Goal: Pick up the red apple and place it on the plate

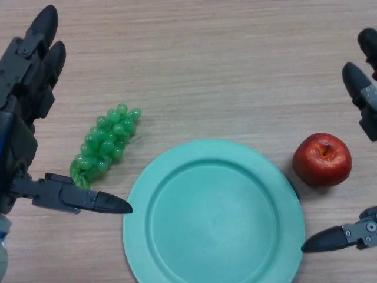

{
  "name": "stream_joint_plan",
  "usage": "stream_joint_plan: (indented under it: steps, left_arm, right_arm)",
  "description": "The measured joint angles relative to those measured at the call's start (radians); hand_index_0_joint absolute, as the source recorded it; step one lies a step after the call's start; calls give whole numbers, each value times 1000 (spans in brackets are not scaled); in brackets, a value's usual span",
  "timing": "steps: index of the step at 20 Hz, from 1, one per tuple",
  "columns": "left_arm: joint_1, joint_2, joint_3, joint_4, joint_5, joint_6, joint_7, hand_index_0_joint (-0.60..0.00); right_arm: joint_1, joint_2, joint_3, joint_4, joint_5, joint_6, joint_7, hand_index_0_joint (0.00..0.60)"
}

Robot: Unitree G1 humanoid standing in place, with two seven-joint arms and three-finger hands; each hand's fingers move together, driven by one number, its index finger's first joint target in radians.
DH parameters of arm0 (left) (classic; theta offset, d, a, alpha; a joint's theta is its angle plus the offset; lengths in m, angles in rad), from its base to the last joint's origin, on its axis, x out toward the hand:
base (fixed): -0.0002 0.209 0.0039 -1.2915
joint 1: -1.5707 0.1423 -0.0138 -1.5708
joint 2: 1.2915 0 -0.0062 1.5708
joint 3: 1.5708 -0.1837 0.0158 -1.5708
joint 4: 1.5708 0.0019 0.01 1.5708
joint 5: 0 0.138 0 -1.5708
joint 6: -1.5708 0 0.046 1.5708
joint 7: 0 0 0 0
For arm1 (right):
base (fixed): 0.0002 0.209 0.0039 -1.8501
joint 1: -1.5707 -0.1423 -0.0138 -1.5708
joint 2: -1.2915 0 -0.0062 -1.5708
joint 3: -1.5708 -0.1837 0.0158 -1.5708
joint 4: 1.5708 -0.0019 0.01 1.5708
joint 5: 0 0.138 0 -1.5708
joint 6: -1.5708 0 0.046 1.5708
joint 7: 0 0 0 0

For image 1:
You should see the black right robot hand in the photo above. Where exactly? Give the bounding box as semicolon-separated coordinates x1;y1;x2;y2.
302;28;377;254

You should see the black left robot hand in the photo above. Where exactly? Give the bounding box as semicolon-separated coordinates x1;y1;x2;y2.
0;4;133;216

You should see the red apple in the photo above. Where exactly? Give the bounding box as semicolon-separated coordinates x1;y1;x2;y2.
292;133;353;187

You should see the green round plate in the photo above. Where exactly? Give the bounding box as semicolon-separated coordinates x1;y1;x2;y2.
122;139;306;283

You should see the green grape bunch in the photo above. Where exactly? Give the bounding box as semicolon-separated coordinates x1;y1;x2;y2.
69;103;143;189

